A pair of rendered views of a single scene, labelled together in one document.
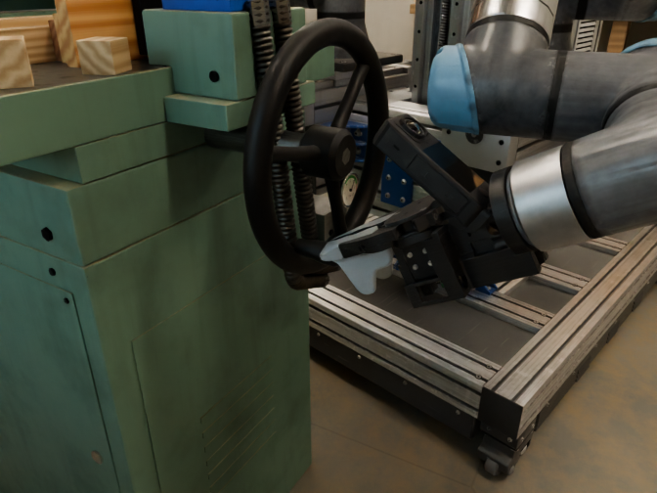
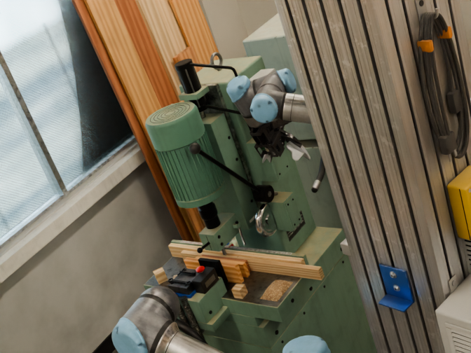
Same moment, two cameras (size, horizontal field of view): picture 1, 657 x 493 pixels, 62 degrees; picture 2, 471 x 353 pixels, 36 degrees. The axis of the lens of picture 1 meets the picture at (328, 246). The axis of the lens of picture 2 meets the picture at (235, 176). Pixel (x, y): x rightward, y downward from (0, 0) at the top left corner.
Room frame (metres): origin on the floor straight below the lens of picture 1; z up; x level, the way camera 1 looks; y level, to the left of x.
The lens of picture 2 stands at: (1.40, -1.85, 2.24)
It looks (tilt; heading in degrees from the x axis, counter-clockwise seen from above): 25 degrees down; 103
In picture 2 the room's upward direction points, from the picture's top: 20 degrees counter-clockwise
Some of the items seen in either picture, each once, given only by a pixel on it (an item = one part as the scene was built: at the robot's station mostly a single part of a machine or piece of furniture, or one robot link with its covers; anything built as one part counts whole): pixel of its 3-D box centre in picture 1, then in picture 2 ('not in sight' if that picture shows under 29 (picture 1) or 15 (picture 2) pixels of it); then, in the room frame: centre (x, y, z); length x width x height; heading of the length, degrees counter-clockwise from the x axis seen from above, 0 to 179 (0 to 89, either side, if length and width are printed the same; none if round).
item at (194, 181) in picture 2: not in sight; (186, 155); (0.79, 0.29, 1.35); 0.18 x 0.18 x 0.31
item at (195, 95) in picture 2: not in sight; (192, 85); (0.87, 0.41, 1.53); 0.08 x 0.08 x 0.17; 59
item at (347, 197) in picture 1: (341, 193); not in sight; (0.91, -0.02, 0.65); 0.06 x 0.04 x 0.08; 149
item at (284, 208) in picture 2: not in sight; (282, 211); (1.02, 0.37, 1.02); 0.09 x 0.07 x 0.12; 149
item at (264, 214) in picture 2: not in sight; (267, 219); (0.97, 0.34, 1.02); 0.12 x 0.03 x 0.12; 59
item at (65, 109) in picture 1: (182, 79); (217, 292); (0.75, 0.19, 0.87); 0.61 x 0.30 x 0.06; 149
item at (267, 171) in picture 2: not in sight; (269, 155); (1.03, 0.40, 1.22); 0.09 x 0.08 x 0.15; 59
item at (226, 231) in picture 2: not in sight; (221, 232); (0.81, 0.31, 1.03); 0.14 x 0.07 x 0.09; 59
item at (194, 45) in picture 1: (229, 48); (198, 297); (0.70, 0.12, 0.91); 0.15 x 0.14 x 0.09; 149
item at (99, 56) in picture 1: (105, 55); not in sight; (0.62, 0.24, 0.92); 0.04 x 0.04 x 0.03; 83
